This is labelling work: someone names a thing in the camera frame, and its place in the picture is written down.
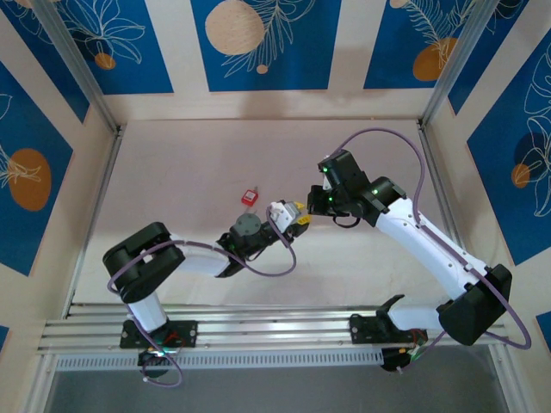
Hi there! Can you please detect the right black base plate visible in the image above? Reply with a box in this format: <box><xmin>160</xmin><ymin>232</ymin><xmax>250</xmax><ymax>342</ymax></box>
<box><xmin>348</xmin><ymin>312</ymin><xmax>430</xmax><ymax>346</ymax></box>

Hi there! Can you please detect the right aluminium frame post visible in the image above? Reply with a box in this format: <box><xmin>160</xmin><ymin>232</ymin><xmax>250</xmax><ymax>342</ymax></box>
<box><xmin>419</xmin><ymin>0</ymin><xmax>504</xmax><ymax>129</ymax></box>

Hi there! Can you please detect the left black connector module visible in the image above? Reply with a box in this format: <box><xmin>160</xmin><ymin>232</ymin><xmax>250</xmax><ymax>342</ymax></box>
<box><xmin>137</xmin><ymin>347</ymin><xmax>177</xmax><ymax>372</ymax></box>

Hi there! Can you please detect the purple cable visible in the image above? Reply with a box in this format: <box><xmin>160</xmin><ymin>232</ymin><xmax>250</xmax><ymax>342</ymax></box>
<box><xmin>329</xmin><ymin>126</ymin><xmax>533</xmax><ymax>376</ymax></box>
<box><xmin>106</xmin><ymin>205</ymin><xmax>298</xmax><ymax>388</ymax></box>

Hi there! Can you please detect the white slotted cable duct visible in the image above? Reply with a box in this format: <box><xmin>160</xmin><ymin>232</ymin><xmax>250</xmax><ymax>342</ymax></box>
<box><xmin>54</xmin><ymin>348</ymin><xmax>385</xmax><ymax>373</ymax></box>

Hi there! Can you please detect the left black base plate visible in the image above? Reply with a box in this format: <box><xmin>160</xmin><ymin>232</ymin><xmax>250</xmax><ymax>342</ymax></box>
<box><xmin>119</xmin><ymin>318</ymin><xmax>200</xmax><ymax>350</ymax></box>

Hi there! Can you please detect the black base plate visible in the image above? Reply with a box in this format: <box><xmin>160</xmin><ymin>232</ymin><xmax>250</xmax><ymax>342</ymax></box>
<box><xmin>348</xmin><ymin>312</ymin><xmax>430</xmax><ymax>346</ymax></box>
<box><xmin>119</xmin><ymin>318</ymin><xmax>200</xmax><ymax>350</ymax></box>

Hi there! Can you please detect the left aluminium side rail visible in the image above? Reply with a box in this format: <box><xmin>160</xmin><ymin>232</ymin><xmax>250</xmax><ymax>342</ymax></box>
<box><xmin>61</xmin><ymin>124</ymin><xmax>127</xmax><ymax>320</ymax></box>

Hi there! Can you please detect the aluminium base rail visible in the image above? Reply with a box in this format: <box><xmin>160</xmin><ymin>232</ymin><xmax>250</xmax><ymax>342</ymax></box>
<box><xmin>36</xmin><ymin>302</ymin><xmax>512</xmax><ymax>356</ymax></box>

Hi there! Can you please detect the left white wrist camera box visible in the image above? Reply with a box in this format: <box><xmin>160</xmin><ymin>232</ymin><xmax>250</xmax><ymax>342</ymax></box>
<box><xmin>267</xmin><ymin>199</ymin><xmax>303</xmax><ymax>230</ymax></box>

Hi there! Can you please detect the aluminium frame post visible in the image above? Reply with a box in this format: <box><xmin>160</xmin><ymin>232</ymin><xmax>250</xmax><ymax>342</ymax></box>
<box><xmin>32</xmin><ymin>0</ymin><xmax>125</xmax><ymax>133</ymax></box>
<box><xmin>419</xmin><ymin>0</ymin><xmax>504</xmax><ymax>129</ymax></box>

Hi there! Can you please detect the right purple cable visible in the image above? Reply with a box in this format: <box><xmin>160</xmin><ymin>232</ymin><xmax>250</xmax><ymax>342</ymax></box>
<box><xmin>329</xmin><ymin>126</ymin><xmax>533</xmax><ymax>376</ymax></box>

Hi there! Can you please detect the left aluminium frame post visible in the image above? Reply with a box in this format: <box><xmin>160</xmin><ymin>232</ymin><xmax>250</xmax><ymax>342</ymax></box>
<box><xmin>32</xmin><ymin>0</ymin><xmax>125</xmax><ymax>133</ymax></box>

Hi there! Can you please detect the aluminium side rail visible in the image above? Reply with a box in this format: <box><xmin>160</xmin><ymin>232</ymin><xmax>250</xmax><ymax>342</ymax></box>
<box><xmin>416</xmin><ymin>120</ymin><xmax>484</xmax><ymax>310</ymax></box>
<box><xmin>61</xmin><ymin>124</ymin><xmax>127</xmax><ymax>320</ymax></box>

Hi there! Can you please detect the red padlock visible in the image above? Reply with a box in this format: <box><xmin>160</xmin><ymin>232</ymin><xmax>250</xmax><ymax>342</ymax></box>
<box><xmin>240</xmin><ymin>188</ymin><xmax>261</xmax><ymax>217</ymax></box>

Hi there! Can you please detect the right black connector module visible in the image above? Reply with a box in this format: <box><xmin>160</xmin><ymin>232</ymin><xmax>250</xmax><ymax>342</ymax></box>
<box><xmin>381</xmin><ymin>346</ymin><xmax>428</xmax><ymax>373</ymax></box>

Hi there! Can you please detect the right aluminium side rail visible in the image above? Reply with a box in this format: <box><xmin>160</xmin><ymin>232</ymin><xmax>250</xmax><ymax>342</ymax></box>
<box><xmin>416</xmin><ymin>120</ymin><xmax>484</xmax><ymax>310</ymax></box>

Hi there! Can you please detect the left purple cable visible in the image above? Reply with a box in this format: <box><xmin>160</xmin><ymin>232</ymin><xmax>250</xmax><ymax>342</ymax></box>
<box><xmin>106</xmin><ymin>205</ymin><xmax>298</xmax><ymax>388</ymax></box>

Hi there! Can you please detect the black connector module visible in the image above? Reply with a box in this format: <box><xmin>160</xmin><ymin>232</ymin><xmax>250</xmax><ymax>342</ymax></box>
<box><xmin>137</xmin><ymin>347</ymin><xmax>177</xmax><ymax>372</ymax></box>
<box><xmin>381</xmin><ymin>346</ymin><xmax>428</xmax><ymax>373</ymax></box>

